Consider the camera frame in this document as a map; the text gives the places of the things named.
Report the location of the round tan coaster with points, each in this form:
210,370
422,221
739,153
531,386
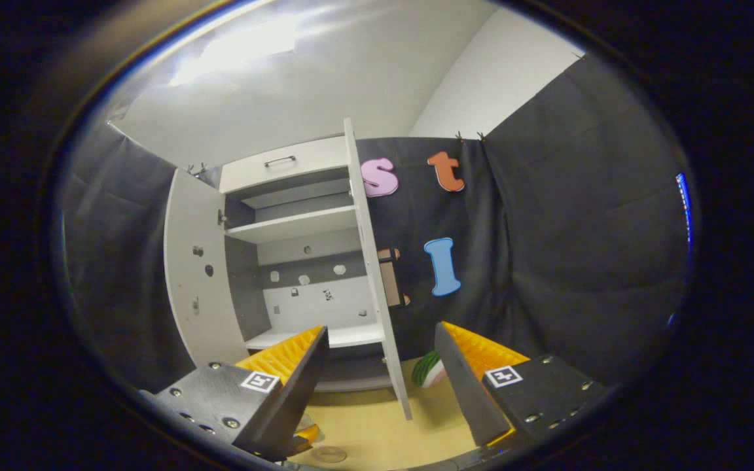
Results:
330,454

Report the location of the white cabinet shelf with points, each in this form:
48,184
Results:
351,335
292,226

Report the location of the grey white cabinet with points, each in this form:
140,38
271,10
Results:
246,281

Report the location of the white cabinet drawer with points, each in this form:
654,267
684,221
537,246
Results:
252,173

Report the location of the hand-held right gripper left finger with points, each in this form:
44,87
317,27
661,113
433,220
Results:
298,386

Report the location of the silver door hinge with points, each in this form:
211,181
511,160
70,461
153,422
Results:
222,217

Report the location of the toy watermelon slice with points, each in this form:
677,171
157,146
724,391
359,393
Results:
428,370

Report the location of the white cabinet door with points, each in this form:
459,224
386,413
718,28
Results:
374,281
200,294

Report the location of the black backdrop cloth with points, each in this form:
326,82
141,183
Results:
547,229

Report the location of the clear glass bottle yellow label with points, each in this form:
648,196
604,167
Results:
311,435

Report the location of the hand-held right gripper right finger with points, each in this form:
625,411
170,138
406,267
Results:
462,392

